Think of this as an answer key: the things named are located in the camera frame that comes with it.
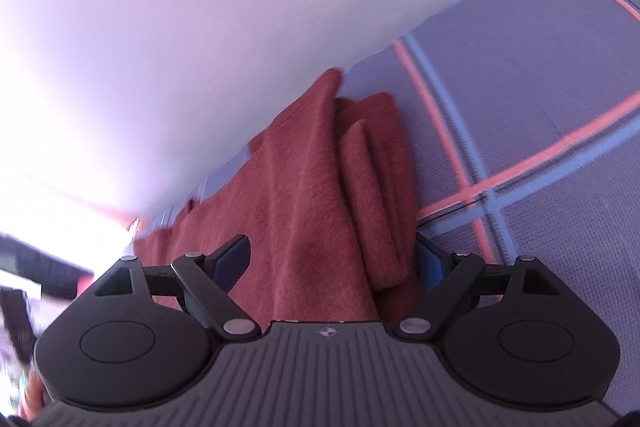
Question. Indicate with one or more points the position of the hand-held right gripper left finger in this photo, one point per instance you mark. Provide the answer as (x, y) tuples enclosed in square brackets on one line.
[(232, 263)]

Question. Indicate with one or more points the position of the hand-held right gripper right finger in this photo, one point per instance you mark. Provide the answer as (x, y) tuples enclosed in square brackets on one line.
[(428, 268)]

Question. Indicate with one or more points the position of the red-brown knit sweater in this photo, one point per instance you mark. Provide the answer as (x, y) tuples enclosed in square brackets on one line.
[(310, 207)]

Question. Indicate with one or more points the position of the dark object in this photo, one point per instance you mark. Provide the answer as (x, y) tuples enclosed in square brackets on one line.
[(45, 264)]

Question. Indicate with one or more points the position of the blue plaid bed sheet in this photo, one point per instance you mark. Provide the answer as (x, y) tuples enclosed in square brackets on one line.
[(525, 107)]

